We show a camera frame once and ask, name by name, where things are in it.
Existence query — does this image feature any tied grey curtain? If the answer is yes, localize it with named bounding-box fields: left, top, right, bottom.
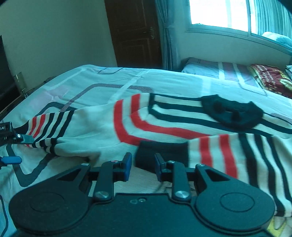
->
left=155, top=0, right=191, bottom=70

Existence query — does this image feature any folded cloth on windowsill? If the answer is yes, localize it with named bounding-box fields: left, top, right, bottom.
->
left=262, top=31, right=292, bottom=46

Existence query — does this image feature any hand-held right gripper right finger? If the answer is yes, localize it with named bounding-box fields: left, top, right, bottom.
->
left=154, top=153, right=231, bottom=203

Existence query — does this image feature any white patterned bed sheet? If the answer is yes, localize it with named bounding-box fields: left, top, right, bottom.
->
left=0, top=64, right=292, bottom=237

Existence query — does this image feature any brown wooden door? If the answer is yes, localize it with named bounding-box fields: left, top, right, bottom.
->
left=105, top=0, right=164, bottom=69

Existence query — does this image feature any pleated grey curtain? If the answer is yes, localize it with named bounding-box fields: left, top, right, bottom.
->
left=250, top=0, right=292, bottom=38

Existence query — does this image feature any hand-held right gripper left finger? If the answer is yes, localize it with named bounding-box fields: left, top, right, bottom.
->
left=55, top=152, right=133, bottom=202

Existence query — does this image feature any striped pillow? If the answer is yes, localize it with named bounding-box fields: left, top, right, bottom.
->
left=181, top=57, right=261, bottom=89

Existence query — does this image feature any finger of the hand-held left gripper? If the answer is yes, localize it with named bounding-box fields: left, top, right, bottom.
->
left=0, top=156, right=22, bottom=168
left=14, top=133, right=35, bottom=147

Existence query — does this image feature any red patterned pillow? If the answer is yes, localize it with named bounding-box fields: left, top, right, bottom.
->
left=247, top=64, right=292, bottom=99

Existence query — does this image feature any striped knit sweater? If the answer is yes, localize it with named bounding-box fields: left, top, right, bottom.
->
left=24, top=93, right=292, bottom=217

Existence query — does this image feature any window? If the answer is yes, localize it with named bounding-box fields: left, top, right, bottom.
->
left=186, top=0, right=292, bottom=50

